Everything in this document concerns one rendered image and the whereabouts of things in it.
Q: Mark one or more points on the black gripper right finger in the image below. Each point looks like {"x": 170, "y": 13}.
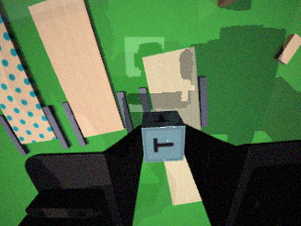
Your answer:
{"x": 222, "y": 170}

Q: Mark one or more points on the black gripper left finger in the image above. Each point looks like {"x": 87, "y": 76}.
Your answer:
{"x": 116, "y": 171}

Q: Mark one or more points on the light blue cube with black t mark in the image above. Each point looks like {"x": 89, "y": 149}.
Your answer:
{"x": 163, "y": 135}

